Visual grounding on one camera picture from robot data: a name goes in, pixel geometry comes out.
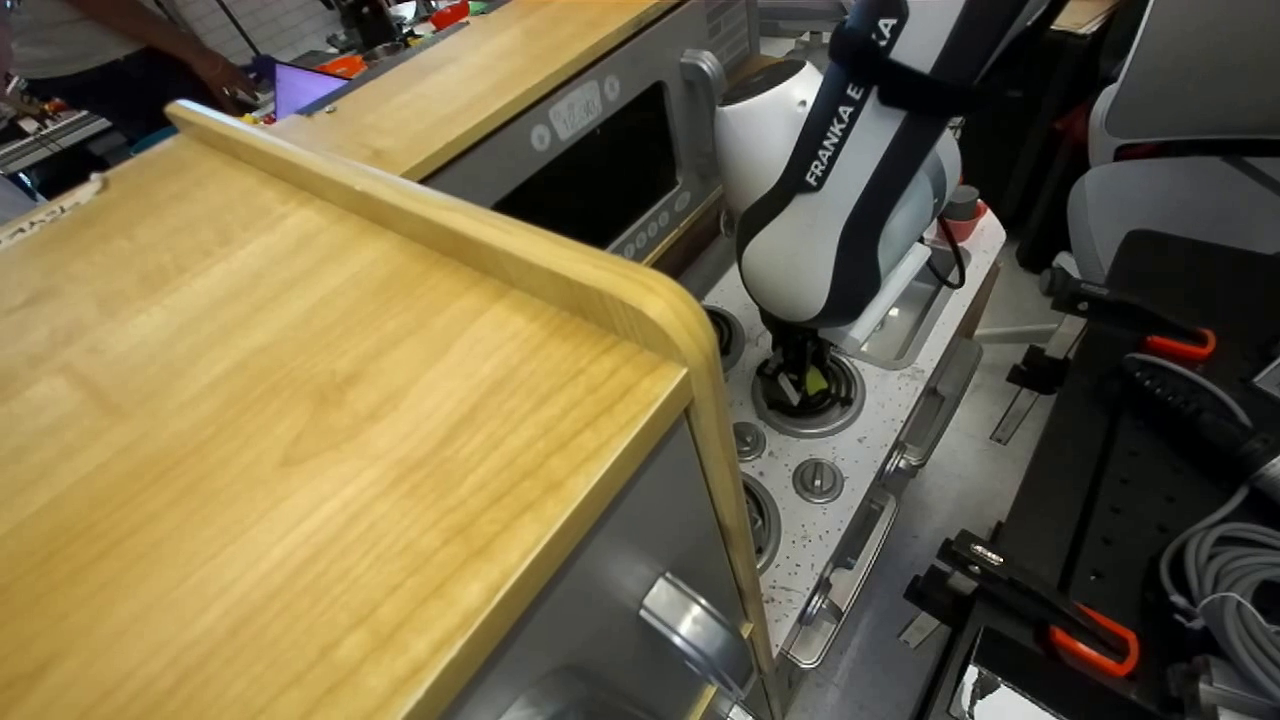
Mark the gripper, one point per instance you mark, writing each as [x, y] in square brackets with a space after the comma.
[797, 345]

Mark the yellow lemon toy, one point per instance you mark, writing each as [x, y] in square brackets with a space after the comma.
[816, 381]

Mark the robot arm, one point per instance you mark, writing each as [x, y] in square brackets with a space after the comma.
[850, 200]

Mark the silver stove burner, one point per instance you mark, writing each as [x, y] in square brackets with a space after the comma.
[727, 338]
[835, 415]
[760, 520]

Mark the silver stove knob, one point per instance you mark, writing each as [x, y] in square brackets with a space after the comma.
[818, 480]
[748, 440]

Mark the silver toy sink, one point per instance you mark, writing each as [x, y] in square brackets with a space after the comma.
[905, 320]

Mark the wooden toy kitchen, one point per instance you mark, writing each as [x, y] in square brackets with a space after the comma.
[300, 330]

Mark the red cup with grey lid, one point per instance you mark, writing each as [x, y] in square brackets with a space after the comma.
[963, 215]

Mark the grey microwave door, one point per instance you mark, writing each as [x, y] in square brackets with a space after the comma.
[600, 165]

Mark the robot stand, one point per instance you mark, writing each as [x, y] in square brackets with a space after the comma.
[1120, 500]

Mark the grey office chair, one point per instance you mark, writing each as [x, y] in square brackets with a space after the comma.
[1180, 150]

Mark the laptop with purple screen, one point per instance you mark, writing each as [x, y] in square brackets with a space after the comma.
[305, 88]

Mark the person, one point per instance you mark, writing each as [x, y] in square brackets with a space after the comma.
[110, 50]

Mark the keyboard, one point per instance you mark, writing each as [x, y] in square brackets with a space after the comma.
[45, 140]

